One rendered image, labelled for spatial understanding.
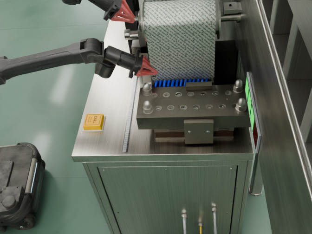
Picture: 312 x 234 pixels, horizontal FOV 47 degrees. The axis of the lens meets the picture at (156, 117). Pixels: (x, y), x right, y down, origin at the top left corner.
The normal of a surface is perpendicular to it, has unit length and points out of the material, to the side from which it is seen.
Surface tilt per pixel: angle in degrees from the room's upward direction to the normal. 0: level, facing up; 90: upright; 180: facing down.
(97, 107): 0
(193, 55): 90
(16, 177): 0
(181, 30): 90
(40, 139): 0
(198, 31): 90
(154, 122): 90
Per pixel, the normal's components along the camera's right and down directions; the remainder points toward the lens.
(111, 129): -0.10, -0.69
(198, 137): -0.06, 0.72
